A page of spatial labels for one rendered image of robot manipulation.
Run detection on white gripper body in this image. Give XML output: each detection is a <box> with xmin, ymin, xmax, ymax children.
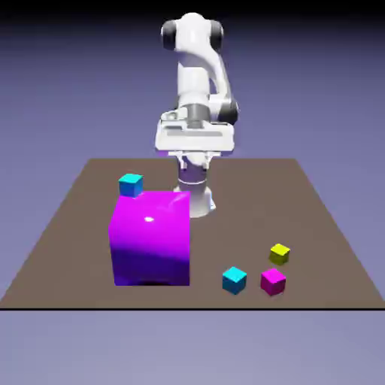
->
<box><xmin>154</xmin><ymin>120</ymin><xmax>235</xmax><ymax>159</ymax></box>

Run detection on small cyan cube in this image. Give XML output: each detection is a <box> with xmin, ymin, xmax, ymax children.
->
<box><xmin>222</xmin><ymin>265</ymin><xmax>248</xmax><ymax>296</ymax></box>
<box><xmin>117</xmin><ymin>173</ymin><xmax>144</xmax><ymax>199</ymax></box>

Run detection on small yellow cube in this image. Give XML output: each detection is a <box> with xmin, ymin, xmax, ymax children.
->
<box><xmin>268</xmin><ymin>243</ymin><xmax>292</xmax><ymax>266</ymax></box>

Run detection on small magenta cube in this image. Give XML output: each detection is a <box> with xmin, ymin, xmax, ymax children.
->
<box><xmin>260</xmin><ymin>267</ymin><xmax>287</xmax><ymax>297</ymax></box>

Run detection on large magenta box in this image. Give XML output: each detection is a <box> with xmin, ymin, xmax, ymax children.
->
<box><xmin>108</xmin><ymin>190</ymin><xmax>191</xmax><ymax>287</ymax></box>

